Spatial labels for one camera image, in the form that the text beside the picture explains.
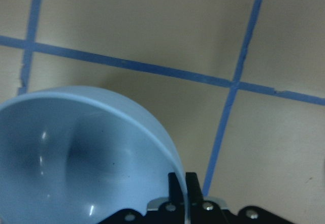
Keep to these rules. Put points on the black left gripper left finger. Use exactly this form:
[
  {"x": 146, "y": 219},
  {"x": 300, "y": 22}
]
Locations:
[{"x": 175, "y": 191}]

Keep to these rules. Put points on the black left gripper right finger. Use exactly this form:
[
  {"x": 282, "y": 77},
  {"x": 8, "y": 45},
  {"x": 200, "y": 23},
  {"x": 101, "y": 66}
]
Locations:
[{"x": 194, "y": 192}]

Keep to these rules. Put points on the blue bowl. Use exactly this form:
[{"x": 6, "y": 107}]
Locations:
[{"x": 78, "y": 154}]

